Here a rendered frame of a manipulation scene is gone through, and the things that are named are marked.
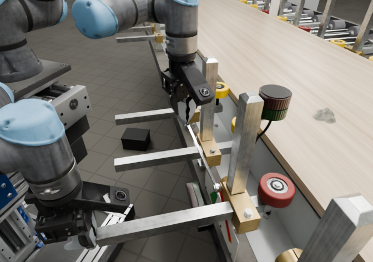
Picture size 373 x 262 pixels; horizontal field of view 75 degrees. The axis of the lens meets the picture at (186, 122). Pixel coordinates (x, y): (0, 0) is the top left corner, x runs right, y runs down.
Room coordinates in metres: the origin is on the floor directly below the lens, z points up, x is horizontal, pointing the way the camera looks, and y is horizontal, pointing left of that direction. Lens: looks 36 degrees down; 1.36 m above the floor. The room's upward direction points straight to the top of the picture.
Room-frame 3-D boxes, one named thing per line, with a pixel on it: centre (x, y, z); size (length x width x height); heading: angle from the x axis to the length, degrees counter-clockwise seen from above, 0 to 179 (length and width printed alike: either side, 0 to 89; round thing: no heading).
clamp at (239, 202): (0.37, -0.13, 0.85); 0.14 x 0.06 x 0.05; 13
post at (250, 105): (0.40, -0.12, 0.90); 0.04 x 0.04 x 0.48; 13
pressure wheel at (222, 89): (0.87, -0.13, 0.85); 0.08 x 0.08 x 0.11
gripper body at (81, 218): (0.28, 0.23, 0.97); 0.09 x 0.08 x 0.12; 103
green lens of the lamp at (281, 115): (0.41, -0.17, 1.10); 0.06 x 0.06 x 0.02
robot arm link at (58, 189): (0.27, 0.22, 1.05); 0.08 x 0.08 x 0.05
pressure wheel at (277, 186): (0.38, -0.21, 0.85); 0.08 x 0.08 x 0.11
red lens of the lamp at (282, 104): (0.41, -0.17, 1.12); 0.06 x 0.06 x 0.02
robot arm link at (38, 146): (0.28, 0.22, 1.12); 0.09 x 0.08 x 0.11; 110
